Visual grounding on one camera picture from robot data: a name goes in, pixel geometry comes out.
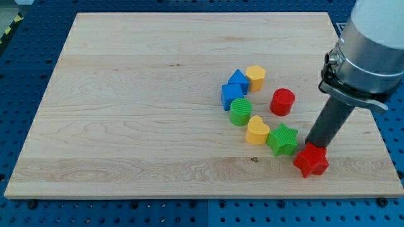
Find yellow heart block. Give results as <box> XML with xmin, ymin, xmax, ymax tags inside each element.
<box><xmin>246</xmin><ymin>115</ymin><xmax>270</xmax><ymax>145</ymax></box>

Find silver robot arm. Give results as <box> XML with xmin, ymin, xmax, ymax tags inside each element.
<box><xmin>319</xmin><ymin>0</ymin><xmax>403</xmax><ymax>114</ymax></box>

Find yellow hexagon block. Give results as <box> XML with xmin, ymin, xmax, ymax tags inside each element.
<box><xmin>246</xmin><ymin>65</ymin><xmax>266</xmax><ymax>91</ymax></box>

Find blue cube block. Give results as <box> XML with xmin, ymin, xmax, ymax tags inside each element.
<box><xmin>221</xmin><ymin>83</ymin><xmax>244</xmax><ymax>111</ymax></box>

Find blue triangle block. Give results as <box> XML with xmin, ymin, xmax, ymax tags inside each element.
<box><xmin>227</xmin><ymin>69</ymin><xmax>250</xmax><ymax>95</ymax></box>

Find green cylinder block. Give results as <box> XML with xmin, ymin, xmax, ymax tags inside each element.
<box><xmin>229</xmin><ymin>98</ymin><xmax>253</xmax><ymax>126</ymax></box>

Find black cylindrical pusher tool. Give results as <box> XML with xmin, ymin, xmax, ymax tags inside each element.
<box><xmin>305</xmin><ymin>96</ymin><xmax>355</xmax><ymax>148</ymax></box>

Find light wooden board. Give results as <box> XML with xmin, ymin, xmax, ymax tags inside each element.
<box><xmin>4</xmin><ymin>13</ymin><xmax>403</xmax><ymax>200</ymax></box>

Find red star block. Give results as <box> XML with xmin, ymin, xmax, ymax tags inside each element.
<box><xmin>293</xmin><ymin>142</ymin><xmax>329</xmax><ymax>178</ymax></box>

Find red cylinder block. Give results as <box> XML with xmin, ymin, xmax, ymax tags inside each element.
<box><xmin>270</xmin><ymin>88</ymin><xmax>295</xmax><ymax>116</ymax></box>

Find green star block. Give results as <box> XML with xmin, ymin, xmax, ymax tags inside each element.
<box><xmin>266</xmin><ymin>123</ymin><xmax>298</xmax><ymax>156</ymax></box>

